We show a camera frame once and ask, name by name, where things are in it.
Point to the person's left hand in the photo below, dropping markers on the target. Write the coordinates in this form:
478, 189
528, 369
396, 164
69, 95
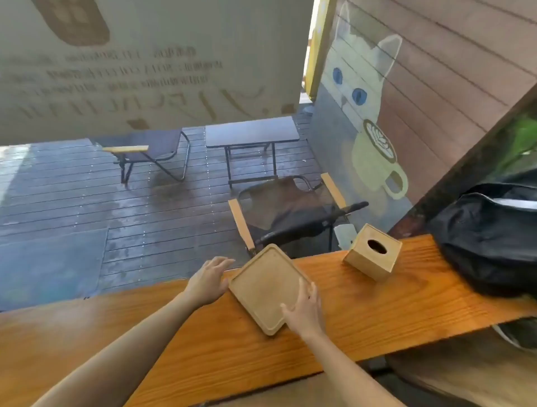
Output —
207, 281

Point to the person's left forearm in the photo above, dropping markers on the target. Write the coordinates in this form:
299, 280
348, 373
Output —
126, 356

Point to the wooden tissue box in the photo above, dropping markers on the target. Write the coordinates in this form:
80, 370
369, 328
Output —
369, 264

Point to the person's right forearm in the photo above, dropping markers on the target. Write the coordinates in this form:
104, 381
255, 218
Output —
348, 377

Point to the black backpack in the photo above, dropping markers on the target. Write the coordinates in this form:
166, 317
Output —
482, 243

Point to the wooden cat painting panel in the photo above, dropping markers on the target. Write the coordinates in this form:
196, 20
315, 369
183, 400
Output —
440, 84

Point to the grey outdoor door mat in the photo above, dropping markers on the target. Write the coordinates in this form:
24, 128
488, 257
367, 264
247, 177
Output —
50, 268

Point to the wooden counter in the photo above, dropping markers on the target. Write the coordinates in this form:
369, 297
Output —
419, 310

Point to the tan cushioned stool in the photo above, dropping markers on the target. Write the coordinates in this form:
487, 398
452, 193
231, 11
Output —
461, 373

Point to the black folding chair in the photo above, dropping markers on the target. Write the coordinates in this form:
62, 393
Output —
155, 144
285, 209

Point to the black folding table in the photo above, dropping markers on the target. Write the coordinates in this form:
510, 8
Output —
251, 132

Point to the person's right hand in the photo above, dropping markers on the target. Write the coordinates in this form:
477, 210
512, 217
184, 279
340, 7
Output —
308, 314

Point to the white frosted window sticker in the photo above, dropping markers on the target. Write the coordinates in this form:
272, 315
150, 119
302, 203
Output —
147, 63

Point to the square wooden tray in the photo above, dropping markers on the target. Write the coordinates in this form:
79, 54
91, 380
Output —
264, 289

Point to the yellow pillar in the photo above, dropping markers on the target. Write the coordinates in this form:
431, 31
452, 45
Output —
319, 50

